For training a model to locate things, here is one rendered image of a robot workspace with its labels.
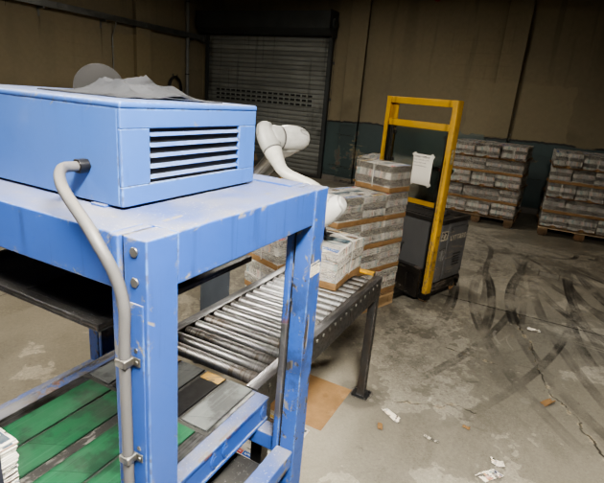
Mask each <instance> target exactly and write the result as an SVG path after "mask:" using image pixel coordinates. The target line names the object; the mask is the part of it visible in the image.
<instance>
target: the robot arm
mask: <svg viewBox="0 0 604 483"><path fill-rule="evenodd" d="M256 136H257V140H258V143H259V146H260V148H261V150H262V152H263V153H264V155H265V156H264V157H263V158H262V159H261V161H260V162H259V163H258V164H257V165H256V166H255V168H254V169H253V173H255V174H260V175H265V176H269V175H270V174H271V173H272V172H273V171H274V170H275V171H276V172H277V173H278V174H279V175H280V176H281V177H282V178H284V179H287V180H293V181H299V182H303V183H309V184H310V185H312V184H314V185H319V186H321V185H320V184H319V183H317V182H316V181H314V180H312V179H310V178H309V177H306V176H304V175H302V174H300V173H298V172H294V171H292V170H291V169H290V168H288V166H287V165H286V163H285V158H286V157H289V156H292V155H293V154H295V153H297V152H299V151H300V150H303V149H304V148H306V147H307V146H308V145H309V143H310V134H309V132H308V131H307V130H306V129H304V128H303V127H300V126H289V125H284V126H276V125H273V124H272V123H270V122H268V121H262V122H260V123H259V124H258V125H257V127H256ZM346 207H347V203H346V201H345V199H344V198H343V197H342V196H341V195H329V194H328V197H327V207H326V217H325V226H324V237H323V240H326V241H327V237H329V236H330V235H332V234H334V233H331V232H327V231H326V226H328V225H330V224H332V223H333V222H335V221H336V220H337V219H339V218H340V217H341V216H342V215H343V214H344V212H345V211H346Z"/></svg>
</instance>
